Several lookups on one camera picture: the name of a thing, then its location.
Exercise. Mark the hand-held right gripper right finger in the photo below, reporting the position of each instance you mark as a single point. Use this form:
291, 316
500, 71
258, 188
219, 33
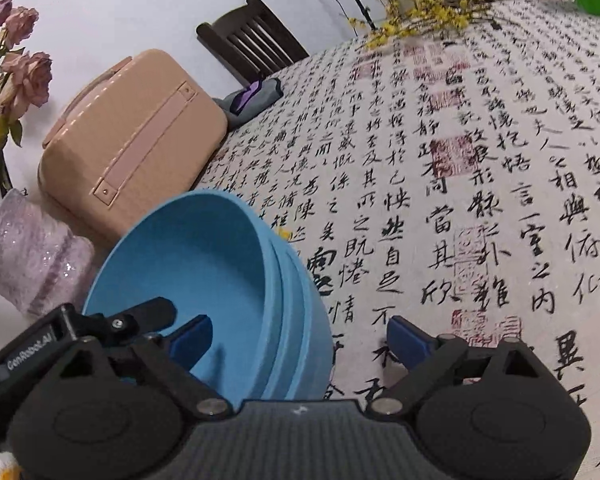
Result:
410, 342

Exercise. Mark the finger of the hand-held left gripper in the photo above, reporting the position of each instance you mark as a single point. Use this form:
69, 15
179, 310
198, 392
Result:
130, 320

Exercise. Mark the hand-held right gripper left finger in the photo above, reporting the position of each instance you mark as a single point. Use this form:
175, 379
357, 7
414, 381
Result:
195, 340

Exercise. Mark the calligraphy printed tablecloth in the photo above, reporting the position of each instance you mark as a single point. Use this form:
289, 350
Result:
480, 185

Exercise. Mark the pink hard case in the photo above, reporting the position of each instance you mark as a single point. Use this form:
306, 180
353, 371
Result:
130, 135

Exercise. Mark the grey purple cloth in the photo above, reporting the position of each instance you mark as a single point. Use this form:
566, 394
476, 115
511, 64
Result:
250, 100

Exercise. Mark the pink rose bouquet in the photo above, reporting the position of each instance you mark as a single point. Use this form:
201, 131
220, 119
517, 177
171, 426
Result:
25, 75

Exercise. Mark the dark wooden chair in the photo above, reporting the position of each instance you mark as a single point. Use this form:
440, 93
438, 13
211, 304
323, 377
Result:
255, 40

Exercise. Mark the yellow flower branch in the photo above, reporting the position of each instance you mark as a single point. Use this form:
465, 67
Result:
415, 15

